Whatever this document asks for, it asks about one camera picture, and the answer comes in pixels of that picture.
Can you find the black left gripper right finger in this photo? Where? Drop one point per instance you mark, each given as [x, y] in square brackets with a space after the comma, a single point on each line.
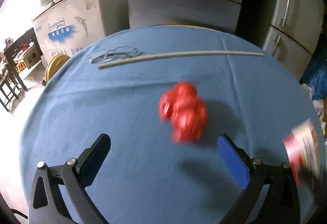
[281, 203]

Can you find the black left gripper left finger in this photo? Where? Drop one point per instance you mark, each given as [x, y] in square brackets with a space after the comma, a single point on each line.
[46, 203]

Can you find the orange red medicine box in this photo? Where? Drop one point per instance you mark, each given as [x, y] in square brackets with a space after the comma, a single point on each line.
[302, 149]

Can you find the blue plastic bag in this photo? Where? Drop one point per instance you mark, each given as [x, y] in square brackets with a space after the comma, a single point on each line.
[315, 77]

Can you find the crumpled red plastic bag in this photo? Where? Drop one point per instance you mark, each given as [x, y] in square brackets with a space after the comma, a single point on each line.
[186, 111]

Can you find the round wooden stool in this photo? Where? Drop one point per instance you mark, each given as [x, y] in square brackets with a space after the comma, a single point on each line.
[54, 66]

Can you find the long grey stick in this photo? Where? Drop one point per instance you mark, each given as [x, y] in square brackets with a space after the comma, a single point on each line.
[169, 55]

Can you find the white chest freezer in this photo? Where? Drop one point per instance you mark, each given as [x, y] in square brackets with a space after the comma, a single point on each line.
[69, 26]

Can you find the wire frame eyeglasses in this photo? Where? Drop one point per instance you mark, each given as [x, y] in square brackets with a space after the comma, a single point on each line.
[118, 53]

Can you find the silver refrigerator with handles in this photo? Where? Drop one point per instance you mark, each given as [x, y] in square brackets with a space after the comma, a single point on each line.
[293, 32]

